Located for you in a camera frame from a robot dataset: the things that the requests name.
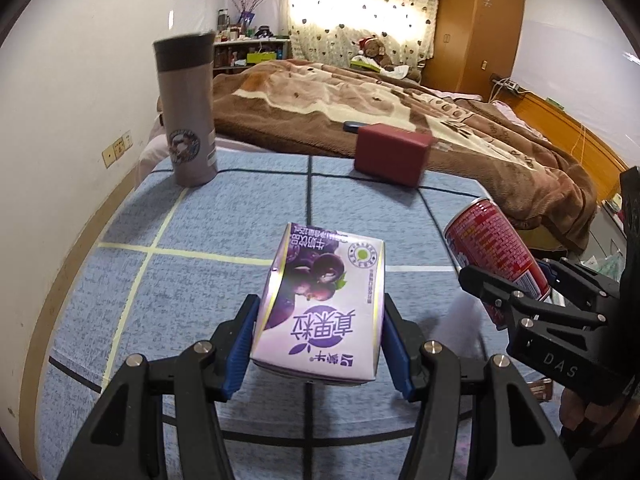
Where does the wooden wardrobe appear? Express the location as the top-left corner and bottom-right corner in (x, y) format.
(422, 0), (526, 103)

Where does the wooden headboard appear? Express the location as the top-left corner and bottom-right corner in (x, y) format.
(492, 77), (631, 201)

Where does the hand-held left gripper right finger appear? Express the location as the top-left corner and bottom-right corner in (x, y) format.
(382, 294), (576, 480)

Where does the red drink can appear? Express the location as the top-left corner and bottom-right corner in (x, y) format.
(443, 197), (552, 331)

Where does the translucent bin liner bag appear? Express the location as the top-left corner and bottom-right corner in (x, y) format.
(580, 252), (623, 281)

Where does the blue checked tablecloth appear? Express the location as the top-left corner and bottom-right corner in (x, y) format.
(47, 150), (566, 480)

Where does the beige wall socket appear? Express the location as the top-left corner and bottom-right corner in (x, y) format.
(101, 130), (133, 170)

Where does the dark red box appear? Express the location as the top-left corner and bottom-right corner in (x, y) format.
(354, 122), (435, 188)

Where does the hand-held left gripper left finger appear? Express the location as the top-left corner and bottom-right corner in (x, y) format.
(55, 294), (261, 480)

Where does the brown printed blanket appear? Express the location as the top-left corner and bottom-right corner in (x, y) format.
(157, 57), (598, 256)

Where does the cluttered shelf unit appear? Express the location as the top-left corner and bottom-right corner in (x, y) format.
(212, 35), (293, 68)

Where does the teddy bear with red hat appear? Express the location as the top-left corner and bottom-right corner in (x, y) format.
(357, 37), (396, 72)

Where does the person's right hand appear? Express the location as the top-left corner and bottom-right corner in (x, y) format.
(557, 387), (631, 453)

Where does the heart-patterned curtain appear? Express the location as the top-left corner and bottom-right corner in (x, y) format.
(286, 0), (441, 68)

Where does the purple blueberry milk carton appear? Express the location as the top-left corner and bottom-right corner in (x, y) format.
(249, 222), (387, 387)

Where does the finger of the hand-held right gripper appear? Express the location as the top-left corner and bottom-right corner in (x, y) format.
(457, 264), (608, 332)
(532, 258), (622, 307)

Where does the grey thermos flask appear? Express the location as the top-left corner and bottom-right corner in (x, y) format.
(152, 31), (219, 188)

